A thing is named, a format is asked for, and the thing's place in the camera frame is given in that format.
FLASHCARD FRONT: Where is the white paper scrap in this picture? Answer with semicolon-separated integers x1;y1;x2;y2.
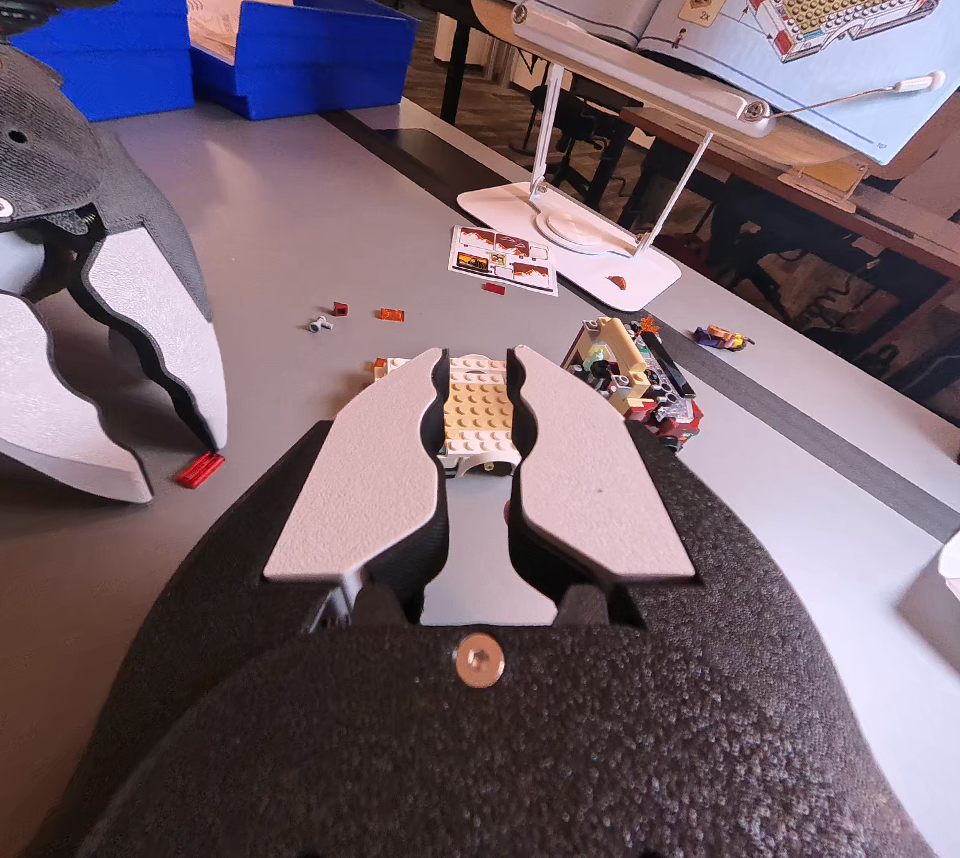
184;0;296;66

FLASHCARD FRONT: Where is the transparent red tile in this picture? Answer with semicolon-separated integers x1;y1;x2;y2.
177;451;227;490

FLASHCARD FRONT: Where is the yellow plastic bin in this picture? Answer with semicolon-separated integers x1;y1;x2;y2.
793;159;865;193

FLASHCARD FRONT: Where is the purple toy minifigure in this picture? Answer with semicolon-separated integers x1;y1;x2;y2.
692;321;756;353

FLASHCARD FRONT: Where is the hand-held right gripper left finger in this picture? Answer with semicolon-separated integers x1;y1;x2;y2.
264;348;451;585

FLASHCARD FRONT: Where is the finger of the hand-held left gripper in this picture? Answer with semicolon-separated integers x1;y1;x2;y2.
81;228;230;452
0;291;156;507

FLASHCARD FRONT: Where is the sticker sheet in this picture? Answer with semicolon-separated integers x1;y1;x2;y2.
447;225;561;298

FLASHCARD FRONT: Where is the building instruction booklet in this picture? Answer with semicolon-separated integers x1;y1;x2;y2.
437;0;960;167

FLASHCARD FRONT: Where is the blue plastic bin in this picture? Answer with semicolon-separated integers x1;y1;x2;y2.
0;0;198;124
186;0;421;123

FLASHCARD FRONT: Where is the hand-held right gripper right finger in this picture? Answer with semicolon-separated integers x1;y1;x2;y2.
506;345;699;583

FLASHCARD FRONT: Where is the red tan brick toy truck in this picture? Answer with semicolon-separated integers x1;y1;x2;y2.
366;314;706;480

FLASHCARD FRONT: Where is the grey desk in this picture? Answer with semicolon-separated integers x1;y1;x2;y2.
0;96;960;858

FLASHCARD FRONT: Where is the white paper bag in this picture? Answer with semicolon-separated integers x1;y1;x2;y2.
937;530;960;602

